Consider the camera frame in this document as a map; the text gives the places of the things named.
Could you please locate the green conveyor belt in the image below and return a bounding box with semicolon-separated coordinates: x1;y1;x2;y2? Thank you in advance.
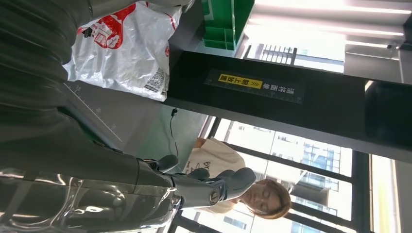
58;107;124;152

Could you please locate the black inbound scanner machine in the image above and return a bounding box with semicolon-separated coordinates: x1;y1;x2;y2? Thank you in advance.
58;49;412;164

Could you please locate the person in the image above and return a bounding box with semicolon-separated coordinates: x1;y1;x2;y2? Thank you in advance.
183;137;292;221

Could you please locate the black yellow label sticker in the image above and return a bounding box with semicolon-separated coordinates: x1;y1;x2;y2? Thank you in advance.
204;68;305;104

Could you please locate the green plastic crate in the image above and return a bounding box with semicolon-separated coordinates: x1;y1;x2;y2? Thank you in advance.
202;0;255;51

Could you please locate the grey slatted grille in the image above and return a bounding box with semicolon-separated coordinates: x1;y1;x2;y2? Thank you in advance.
242;43;299;67

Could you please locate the thin black machine cable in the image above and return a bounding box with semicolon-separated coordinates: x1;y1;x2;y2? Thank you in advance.
170;108;180;159

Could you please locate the black window frame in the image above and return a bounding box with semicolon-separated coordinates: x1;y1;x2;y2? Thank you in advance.
167;116;412;233

